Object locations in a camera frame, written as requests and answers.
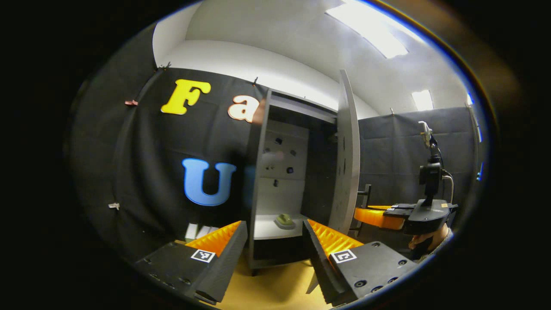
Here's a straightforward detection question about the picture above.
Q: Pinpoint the long ceiling light panel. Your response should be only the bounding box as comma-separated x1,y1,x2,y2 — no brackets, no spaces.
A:
325,0,427,59

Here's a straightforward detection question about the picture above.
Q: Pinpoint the small ceiling light panel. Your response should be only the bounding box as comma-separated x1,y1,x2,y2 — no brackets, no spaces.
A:
411,90,434,112

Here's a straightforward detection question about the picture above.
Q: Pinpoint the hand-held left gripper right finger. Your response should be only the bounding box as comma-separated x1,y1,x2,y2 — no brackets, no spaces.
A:
302,219,418,307

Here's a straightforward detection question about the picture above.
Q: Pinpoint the black backdrop cloth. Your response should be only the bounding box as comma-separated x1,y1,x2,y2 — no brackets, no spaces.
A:
69,24,483,263

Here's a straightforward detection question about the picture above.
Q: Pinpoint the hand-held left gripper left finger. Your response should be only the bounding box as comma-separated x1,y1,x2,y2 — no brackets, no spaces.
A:
133,220,248,305

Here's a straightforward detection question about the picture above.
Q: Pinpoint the green bottle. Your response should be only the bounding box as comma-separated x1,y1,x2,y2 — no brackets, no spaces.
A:
275,213,297,230

